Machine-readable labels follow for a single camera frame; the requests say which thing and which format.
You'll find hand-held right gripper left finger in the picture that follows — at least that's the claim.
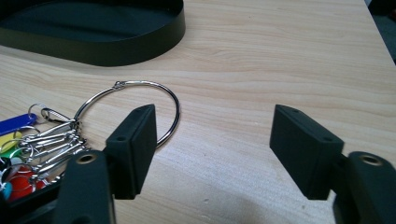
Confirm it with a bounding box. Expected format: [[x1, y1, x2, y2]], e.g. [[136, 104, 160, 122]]
[[104, 104, 158, 201]]

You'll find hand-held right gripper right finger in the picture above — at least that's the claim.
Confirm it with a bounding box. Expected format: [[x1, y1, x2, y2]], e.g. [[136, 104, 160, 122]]
[[269, 104, 346, 201]]

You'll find metal key ring with coloured tags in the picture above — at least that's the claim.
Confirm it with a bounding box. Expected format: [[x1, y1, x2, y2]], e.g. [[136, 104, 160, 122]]
[[0, 79, 181, 203]]

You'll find black key stand with tray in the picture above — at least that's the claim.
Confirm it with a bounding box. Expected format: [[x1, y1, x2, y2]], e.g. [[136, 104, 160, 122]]
[[0, 0, 187, 67]]

